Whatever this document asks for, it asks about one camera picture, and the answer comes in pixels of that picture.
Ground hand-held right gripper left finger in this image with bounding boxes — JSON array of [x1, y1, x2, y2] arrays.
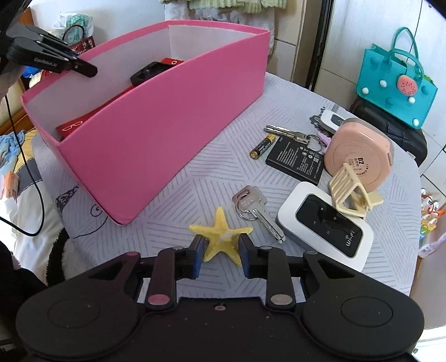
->
[[89, 235, 208, 312]]

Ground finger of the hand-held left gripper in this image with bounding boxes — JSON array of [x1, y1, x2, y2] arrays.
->
[[7, 37, 98, 78], [6, 24, 69, 48]]

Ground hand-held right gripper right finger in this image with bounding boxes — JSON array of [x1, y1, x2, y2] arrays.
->
[[239, 233, 352, 310]]

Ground yellow starfish ornament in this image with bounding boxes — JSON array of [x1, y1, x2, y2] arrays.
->
[[189, 207, 254, 267]]

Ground black battery pack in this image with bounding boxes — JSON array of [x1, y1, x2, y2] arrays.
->
[[265, 135, 326, 185]]

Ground pink storage box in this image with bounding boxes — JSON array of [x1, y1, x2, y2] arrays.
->
[[20, 20, 272, 227]]

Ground red woven bag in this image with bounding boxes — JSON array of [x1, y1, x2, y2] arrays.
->
[[61, 24, 95, 54]]

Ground white plastic bag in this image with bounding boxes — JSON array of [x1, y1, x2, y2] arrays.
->
[[52, 12, 95, 39]]

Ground red flat glasses case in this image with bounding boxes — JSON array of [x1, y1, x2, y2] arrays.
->
[[56, 57, 184, 141]]

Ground grey patterned tablecloth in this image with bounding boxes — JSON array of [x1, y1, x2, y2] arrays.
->
[[35, 71, 420, 303]]

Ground white pocket wifi router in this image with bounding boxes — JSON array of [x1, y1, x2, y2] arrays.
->
[[309, 109, 347, 134], [276, 182, 374, 273]]

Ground black plastic device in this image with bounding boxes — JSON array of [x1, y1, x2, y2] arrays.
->
[[130, 62, 175, 87]]

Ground blue cloth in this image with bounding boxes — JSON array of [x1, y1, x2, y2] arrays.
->
[[0, 130, 26, 175]]

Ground black and gold cylindrical battery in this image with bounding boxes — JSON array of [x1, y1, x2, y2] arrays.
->
[[249, 135, 277, 160]]

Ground cream miniature beach chair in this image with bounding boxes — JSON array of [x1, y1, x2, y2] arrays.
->
[[329, 162, 384, 220]]

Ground orange packet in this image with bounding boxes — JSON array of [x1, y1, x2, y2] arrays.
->
[[0, 170, 20, 200]]

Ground black and white plush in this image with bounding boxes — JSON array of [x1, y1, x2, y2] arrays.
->
[[47, 230, 81, 286]]

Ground pink round device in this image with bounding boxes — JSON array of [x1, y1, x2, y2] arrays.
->
[[323, 118, 395, 192]]

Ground cream and green fleece top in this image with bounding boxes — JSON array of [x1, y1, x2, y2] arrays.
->
[[159, 0, 279, 16]]

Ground colourful toy pack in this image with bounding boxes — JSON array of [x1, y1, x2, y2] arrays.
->
[[420, 188, 442, 231]]

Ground white fleece trousers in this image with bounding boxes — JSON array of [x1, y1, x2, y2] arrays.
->
[[164, 7, 277, 33]]

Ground black hard suitcase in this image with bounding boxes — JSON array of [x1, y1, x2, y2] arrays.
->
[[349, 97, 428, 167]]

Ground teal felt handbag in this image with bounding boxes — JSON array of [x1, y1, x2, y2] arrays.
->
[[356, 27, 438, 129]]

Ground silver keys on ring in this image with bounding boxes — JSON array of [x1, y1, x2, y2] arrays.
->
[[232, 186, 286, 243]]

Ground key bunch with ring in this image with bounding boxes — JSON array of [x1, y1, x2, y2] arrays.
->
[[263, 124, 323, 151]]

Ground black cable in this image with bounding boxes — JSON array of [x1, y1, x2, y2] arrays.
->
[[0, 96, 46, 237]]

